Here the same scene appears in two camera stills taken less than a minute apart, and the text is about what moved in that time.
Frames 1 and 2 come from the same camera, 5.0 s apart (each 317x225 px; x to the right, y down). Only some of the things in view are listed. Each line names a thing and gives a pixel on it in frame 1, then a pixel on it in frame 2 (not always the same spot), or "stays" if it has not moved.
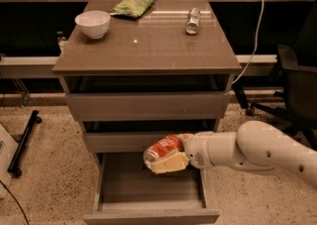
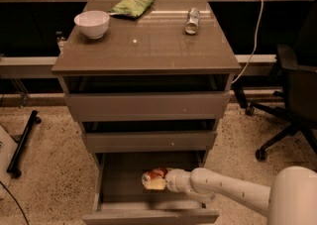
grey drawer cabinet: x=137 y=69 stays
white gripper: x=195 y=150 -> x=172 y=179
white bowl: x=94 y=23 stays
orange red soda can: x=160 y=149 -> x=154 y=173
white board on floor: x=8 y=148 stays
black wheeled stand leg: x=12 y=168 stays
